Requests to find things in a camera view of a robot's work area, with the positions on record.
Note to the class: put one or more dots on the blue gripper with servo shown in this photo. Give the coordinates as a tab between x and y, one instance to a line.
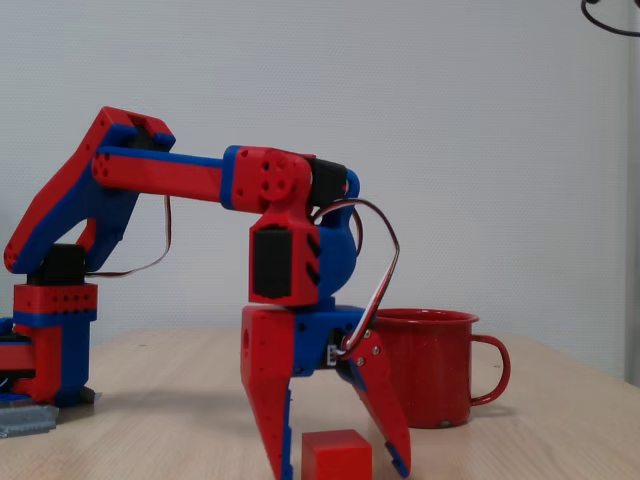
300	345

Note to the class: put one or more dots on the red cube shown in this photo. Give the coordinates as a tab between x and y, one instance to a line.
335	457

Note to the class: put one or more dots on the red enamel mug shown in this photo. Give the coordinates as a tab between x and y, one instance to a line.
440	370

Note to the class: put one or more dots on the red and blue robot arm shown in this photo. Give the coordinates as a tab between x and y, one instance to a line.
160	175

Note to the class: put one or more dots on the grey metal table clamp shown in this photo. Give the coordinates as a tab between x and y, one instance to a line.
27	417

